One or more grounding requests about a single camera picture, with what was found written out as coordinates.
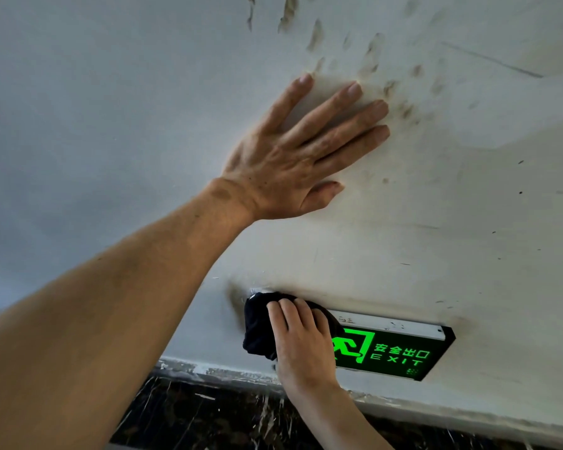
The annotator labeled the person's left hand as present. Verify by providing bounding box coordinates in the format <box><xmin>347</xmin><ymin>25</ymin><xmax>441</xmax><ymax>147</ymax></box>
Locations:
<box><xmin>208</xmin><ymin>72</ymin><xmax>391</xmax><ymax>226</ymax></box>

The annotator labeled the person's right hand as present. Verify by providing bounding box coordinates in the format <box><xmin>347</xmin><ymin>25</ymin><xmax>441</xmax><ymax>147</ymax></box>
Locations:
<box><xmin>266</xmin><ymin>298</ymin><xmax>342</xmax><ymax>395</ymax></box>

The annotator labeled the black cleaning cloth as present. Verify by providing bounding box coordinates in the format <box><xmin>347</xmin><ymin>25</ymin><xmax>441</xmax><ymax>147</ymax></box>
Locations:
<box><xmin>242</xmin><ymin>291</ymin><xmax>346</xmax><ymax>362</ymax></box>

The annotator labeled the green illuminated exit sign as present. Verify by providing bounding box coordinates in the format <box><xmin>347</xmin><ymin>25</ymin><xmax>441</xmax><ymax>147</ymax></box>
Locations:
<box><xmin>326</xmin><ymin>309</ymin><xmax>457</xmax><ymax>383</ymax></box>

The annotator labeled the person's right forearm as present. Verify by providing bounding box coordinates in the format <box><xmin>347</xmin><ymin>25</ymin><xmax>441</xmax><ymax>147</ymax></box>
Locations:
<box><xmin>286</xmin><ymin>381</ymin><xmax>395</xmax><ymax>450</ymax></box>

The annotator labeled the person's left forearm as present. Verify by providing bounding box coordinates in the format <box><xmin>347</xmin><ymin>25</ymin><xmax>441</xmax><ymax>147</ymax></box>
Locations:
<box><xmin>0</xmin><ymin>177</ymin><xmax>257</xmax><ymax>450</ymax></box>

